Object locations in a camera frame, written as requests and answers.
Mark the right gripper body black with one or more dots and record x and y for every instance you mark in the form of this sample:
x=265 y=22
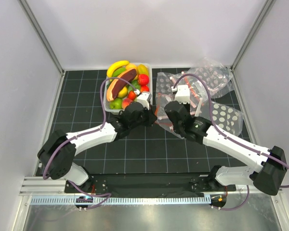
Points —
x=188 y=107

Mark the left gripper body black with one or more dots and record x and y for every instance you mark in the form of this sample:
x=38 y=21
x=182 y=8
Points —
x=145 y=119

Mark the zip bag red zipper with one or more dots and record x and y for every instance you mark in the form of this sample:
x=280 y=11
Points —
x=162 y=119

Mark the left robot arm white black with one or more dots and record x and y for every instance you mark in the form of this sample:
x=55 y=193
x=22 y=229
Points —
x=58 y=152

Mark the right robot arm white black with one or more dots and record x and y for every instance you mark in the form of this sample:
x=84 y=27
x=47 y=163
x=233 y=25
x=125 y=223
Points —
x=264 y=167

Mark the white plastic food bin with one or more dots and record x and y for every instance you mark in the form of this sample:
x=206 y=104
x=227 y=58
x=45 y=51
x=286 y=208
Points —
x=106 y=103

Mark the polka dot bag right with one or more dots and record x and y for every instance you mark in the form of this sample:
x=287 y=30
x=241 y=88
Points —
x=226 y=117

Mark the polka dot bag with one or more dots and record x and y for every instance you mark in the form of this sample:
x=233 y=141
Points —
x=226 y=117
x=215 y=75

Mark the polka dot bag back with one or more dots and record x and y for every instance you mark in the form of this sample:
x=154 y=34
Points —
x=215 y=75

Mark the peach toy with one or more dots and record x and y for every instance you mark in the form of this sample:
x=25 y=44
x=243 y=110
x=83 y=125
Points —
x=126 y=103

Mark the red strawberry lower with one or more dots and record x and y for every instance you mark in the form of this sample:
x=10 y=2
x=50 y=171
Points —
x=144 y=88

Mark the red strawberry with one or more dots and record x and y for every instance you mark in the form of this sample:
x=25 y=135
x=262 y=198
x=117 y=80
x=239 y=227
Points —
x=144 y=88
x=143 y=79

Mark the hot dog toy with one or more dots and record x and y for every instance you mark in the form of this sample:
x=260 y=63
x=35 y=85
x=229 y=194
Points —
x=118 y=83

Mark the red strawberry upper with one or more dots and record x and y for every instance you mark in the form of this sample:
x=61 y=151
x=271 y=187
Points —
x=143 y=79

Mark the yellow starfruit toy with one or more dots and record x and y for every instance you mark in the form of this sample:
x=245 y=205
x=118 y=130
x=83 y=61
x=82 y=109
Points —
x=142 y=69

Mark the yellow banana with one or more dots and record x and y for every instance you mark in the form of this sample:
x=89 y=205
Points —
x=115 y=66

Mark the black grid mat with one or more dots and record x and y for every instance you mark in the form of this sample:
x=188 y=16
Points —
x=144 y=150

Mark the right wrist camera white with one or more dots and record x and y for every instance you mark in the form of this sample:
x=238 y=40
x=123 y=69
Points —
x=181 y=94

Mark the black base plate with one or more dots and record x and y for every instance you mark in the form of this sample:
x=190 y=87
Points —
x=155 y=185

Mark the slotted cable duct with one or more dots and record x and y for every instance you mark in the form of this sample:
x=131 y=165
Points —
x=85 y=200

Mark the right aluminium frame post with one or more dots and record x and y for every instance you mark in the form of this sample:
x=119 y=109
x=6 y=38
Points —
x=268 y=4

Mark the aluminium frame post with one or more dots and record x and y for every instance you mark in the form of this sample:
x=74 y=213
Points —
x=268 y=4
x=32 y=19

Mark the left aluminium frame post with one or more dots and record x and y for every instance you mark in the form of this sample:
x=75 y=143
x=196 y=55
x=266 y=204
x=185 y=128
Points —
x=32 y=19

